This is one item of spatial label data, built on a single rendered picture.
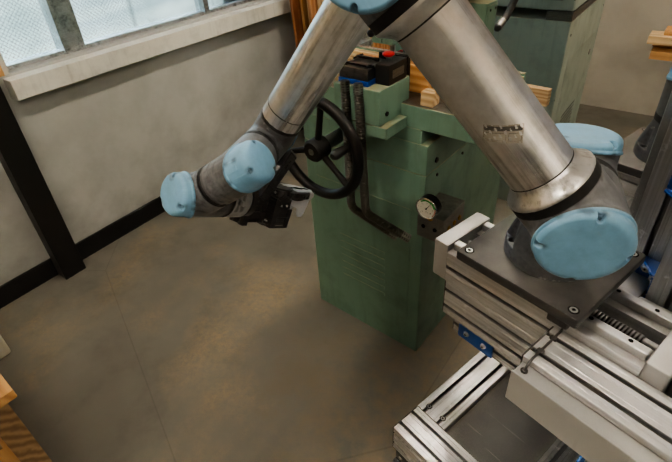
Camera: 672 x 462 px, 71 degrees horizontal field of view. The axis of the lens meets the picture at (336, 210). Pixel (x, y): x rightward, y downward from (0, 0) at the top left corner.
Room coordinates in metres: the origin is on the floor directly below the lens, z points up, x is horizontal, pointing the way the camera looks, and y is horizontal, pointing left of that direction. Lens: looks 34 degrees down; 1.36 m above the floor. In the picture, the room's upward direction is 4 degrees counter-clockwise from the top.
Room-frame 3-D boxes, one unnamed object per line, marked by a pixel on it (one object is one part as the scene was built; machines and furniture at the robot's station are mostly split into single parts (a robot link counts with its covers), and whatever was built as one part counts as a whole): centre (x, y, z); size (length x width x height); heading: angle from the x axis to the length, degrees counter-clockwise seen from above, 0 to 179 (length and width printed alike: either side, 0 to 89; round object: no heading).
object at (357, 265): (1.43, -0.27, 0.35); 0.58 x 0.45 x 0.71; 139
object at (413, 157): (1.43, -0.27, 0.76); 0.57 x 0.45 x 0.09; 139
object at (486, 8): (1.38, -0.43, 1.02); 0.09 x 0.07 x 0.12; 49
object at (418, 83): (1.25, -0.18, 0.94); 0.23 x 0.02 x 0.07; 49
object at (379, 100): (1.15, -0.11, 0.91); 0.15 x 0.14 x 0.09; 49
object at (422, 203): (1.01, -0.24, 0.65); 0.06 x 0.04 x 0.08; 49
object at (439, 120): (1.22, -0.17, 0.87); 0.61 x 0.30 x 0.06; 49
